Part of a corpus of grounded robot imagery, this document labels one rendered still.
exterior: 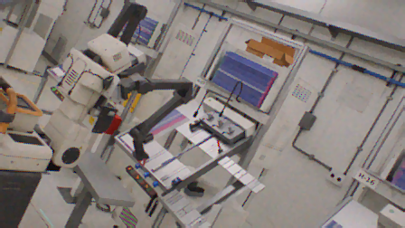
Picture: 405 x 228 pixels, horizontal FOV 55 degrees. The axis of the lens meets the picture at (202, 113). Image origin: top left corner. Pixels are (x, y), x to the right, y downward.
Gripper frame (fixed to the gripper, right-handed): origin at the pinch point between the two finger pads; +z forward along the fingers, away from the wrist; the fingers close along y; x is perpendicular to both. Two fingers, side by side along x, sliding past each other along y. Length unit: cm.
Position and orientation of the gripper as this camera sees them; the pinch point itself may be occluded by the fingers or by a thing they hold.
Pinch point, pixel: (143, 165)
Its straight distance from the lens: 243.4
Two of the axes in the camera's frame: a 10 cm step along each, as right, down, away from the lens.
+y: -6.0, -4.0, 6.9
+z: 1.0, 8.2, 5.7
